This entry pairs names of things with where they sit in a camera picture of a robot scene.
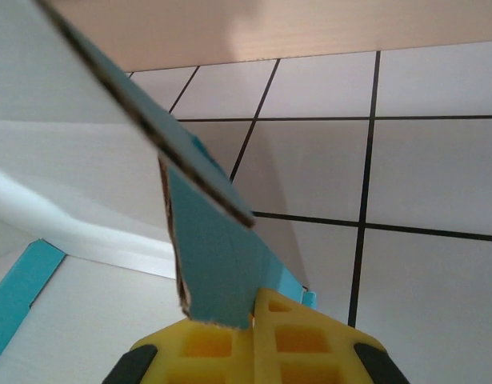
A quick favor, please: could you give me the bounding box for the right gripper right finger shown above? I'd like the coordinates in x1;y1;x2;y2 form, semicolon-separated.
252;286;410;384

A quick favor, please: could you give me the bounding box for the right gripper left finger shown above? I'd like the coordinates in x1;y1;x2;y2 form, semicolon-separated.
103;315;255;384

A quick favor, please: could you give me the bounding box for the white and teal paper box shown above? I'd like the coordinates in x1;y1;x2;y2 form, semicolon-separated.
0;0;319;384

